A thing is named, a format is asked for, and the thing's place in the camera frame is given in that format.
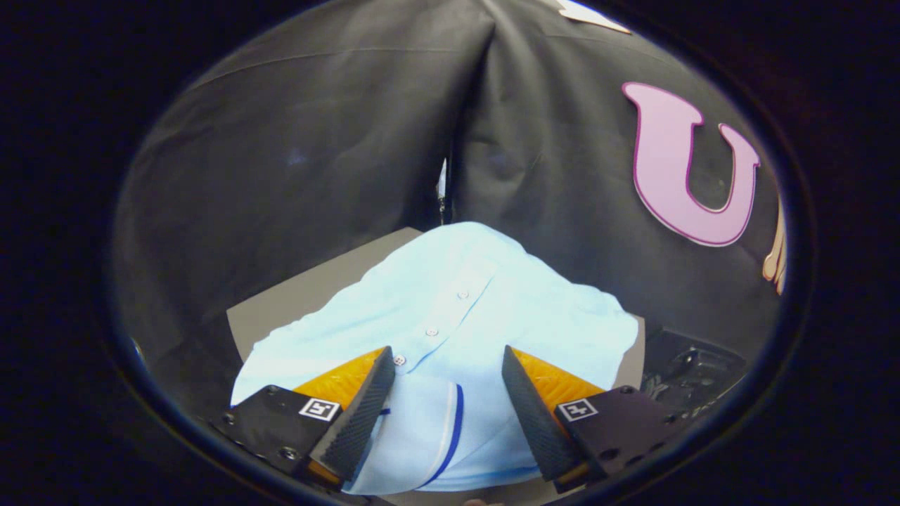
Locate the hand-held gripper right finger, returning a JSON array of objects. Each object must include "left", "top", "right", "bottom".
[{"left": 502, "top": 345, "right": 686, "bottom": 493}]

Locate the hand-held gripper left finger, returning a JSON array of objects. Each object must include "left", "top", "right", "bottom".
[{"left": 211, "top": 346, "right": 396, "bottom": 491}]

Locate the light blue shirt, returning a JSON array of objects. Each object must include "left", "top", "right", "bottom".
[{"left": 231, "top": 221, "right": 639, "bottom": 495}]

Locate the dark washing machine lid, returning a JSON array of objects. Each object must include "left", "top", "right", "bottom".
[{"left": 643, "top": 327, "right": 747, "bottom": 422}]

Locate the beige and black cabinet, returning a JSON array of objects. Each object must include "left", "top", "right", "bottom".
[{"left": 226, "top": 226, "right": 646, "bottom": 506}]

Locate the black backdrop cloth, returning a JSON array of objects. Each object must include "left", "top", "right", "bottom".
[{"left": 112, "top": 0, "right": 788, "bottom": 422}]

